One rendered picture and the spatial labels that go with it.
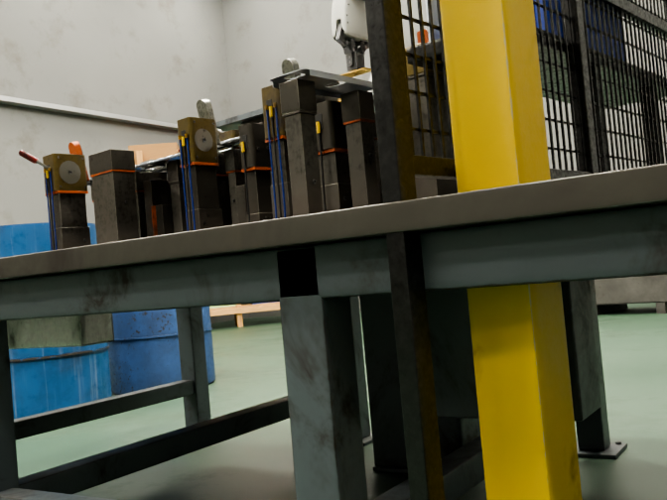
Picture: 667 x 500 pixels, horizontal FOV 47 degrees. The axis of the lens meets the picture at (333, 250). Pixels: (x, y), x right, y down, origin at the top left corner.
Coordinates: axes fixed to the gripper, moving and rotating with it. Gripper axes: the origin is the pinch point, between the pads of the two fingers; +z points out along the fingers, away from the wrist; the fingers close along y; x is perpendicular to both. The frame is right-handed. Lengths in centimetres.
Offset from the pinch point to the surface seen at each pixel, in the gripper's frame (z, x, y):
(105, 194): 22, -81, 21
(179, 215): 30, -67, 6
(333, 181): 31.1, 8.9, 22.6
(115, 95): -229, -826, -485
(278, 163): 25.0, -5.4, 24.1
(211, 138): 12.8, -37.7, 15.2
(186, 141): 13.7, -39.7, 22.1
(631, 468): 112, 31, -68
